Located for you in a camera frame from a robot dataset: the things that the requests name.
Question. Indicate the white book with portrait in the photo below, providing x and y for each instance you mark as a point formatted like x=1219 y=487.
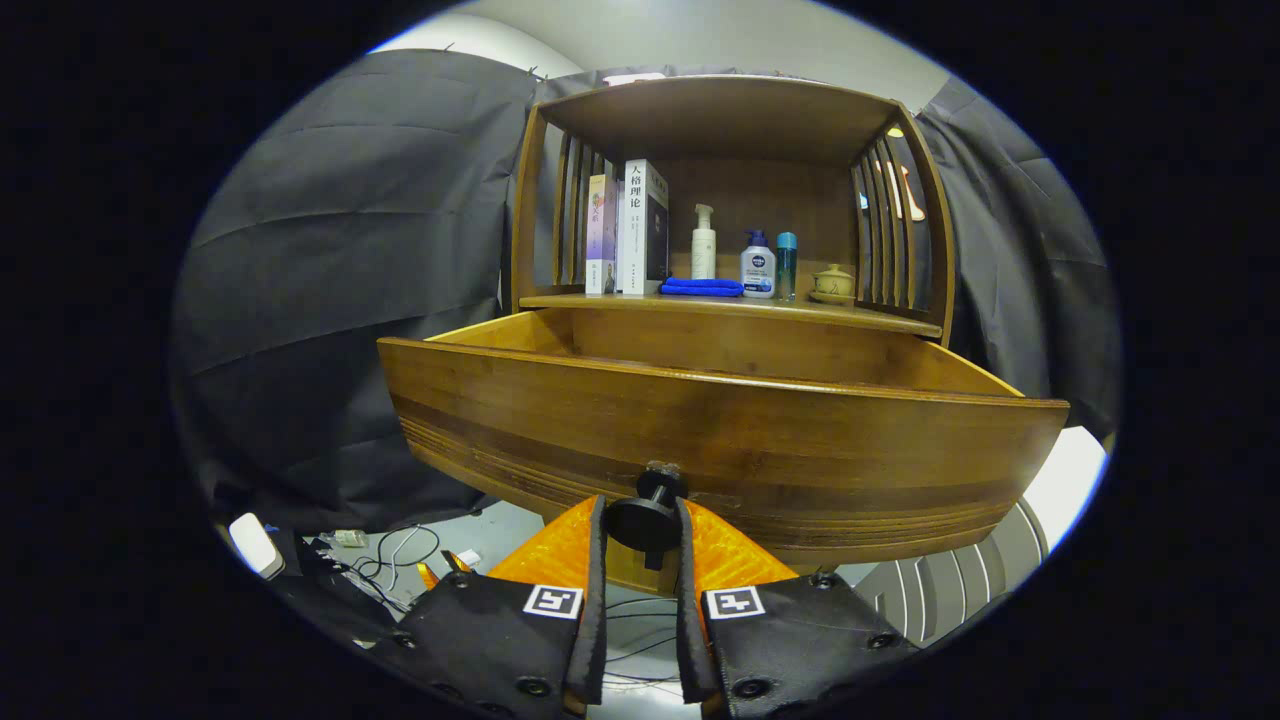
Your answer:
x=633 y=240

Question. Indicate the slim teal bottle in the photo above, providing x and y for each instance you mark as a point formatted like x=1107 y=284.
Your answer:
x=787 y=270

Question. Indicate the black round drawer knob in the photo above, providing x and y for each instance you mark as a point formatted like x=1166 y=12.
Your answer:
x=645 y=520

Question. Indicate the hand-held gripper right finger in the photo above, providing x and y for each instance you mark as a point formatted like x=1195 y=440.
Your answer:
x=790 y=650

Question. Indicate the purple book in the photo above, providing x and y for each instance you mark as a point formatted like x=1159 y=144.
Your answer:
x=600 y=230

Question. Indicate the brown wooden drawer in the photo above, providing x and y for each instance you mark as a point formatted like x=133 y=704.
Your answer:
x=700 y=430

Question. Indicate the small white device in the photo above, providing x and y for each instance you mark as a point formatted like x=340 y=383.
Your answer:
x=255 y=545

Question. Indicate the black backdrop cloth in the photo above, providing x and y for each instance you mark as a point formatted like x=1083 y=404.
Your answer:
x=350 y=250

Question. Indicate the beige lidded teacup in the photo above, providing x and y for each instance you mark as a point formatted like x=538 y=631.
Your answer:
x=832 y=287

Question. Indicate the blue folded cloth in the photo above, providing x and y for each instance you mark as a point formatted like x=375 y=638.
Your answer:
x=700 y=288

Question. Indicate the white appliance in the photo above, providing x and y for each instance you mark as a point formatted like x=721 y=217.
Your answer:
x=950 y=590

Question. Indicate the white bottle with blue cap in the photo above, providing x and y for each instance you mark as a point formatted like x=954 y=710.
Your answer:
x=758 y=270

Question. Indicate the brown wooden cabinet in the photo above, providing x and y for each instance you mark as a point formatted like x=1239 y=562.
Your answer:
x=760 y=210

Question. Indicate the white pump bottle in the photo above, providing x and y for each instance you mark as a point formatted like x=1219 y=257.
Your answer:
x=703 y=255

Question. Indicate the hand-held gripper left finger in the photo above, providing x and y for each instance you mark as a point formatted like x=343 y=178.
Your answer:
x=500 y=650

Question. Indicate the wooden countertop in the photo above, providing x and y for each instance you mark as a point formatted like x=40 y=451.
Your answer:
x=800 y=311

